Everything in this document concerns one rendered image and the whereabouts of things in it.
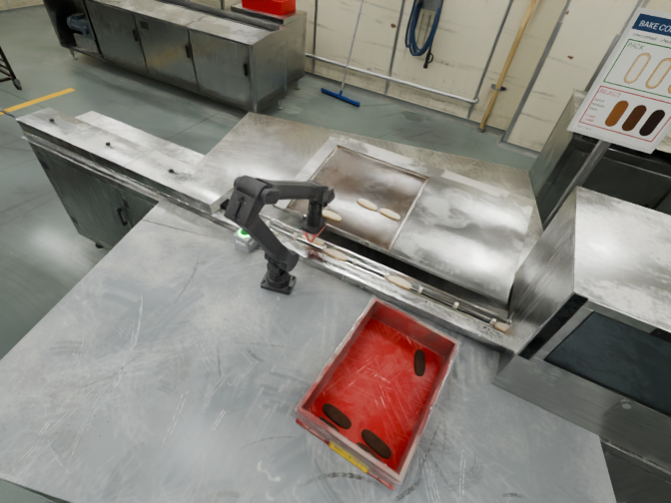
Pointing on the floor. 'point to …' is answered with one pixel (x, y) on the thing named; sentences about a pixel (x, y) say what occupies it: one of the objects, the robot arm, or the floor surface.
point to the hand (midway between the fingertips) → (313, 239)
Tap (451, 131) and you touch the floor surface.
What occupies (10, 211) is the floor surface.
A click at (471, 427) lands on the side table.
